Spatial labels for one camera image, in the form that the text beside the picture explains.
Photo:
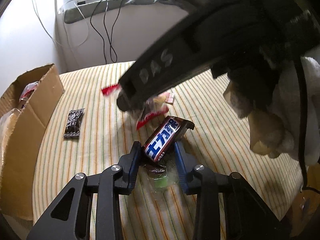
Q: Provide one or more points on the green candy clear wrapper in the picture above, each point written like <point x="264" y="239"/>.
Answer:
<point x="162" y="176"/>

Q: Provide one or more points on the right hand white glove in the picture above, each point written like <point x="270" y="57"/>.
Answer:
<point x="275" y="129"/>

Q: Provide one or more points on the grey window sill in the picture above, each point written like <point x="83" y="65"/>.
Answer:
<point x="87" y="10"/>

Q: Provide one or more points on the pink snack packet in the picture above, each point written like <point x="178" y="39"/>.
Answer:
<point x="168" y="97"/>

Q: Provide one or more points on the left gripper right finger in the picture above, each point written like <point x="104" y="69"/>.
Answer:
<point x="246" y="215"/>

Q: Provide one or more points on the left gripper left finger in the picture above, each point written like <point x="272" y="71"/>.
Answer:
<point x="69" y="214"/>

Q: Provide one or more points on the red clear snack packet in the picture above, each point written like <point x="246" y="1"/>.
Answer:
<point x="153" y="107"/>

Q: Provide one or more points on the brown cardboard box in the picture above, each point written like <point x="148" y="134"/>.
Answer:
<point x="21" y="136"/>

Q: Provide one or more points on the black cream candy packet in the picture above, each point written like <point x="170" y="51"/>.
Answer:
<point x="74" y="119"/>

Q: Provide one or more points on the Snickers bar brown wrapper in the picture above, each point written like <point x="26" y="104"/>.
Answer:
<point x="170" y="130"/>

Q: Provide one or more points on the red dates snack bag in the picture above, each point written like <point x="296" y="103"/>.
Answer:
<point x="27" y="92"/>

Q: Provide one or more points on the striped tablecloth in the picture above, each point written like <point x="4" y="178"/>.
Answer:
<point x="219" y="140"/>

